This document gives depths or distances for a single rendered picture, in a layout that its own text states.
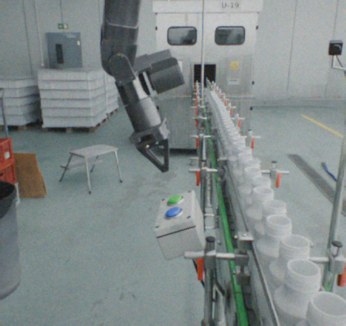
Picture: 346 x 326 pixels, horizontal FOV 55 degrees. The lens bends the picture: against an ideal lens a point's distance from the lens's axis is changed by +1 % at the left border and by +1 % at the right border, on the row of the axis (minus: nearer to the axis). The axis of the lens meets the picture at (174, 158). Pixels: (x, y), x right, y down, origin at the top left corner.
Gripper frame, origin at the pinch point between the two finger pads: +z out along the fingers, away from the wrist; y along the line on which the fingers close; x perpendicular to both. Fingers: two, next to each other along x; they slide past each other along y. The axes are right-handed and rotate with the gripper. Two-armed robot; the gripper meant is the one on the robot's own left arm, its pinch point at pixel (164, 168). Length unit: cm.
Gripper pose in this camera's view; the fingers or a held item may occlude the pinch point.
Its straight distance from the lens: 68.6
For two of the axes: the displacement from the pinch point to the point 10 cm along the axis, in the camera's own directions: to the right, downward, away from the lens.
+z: 3.5, 9.0, 2.6
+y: 0.6, -2.9, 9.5
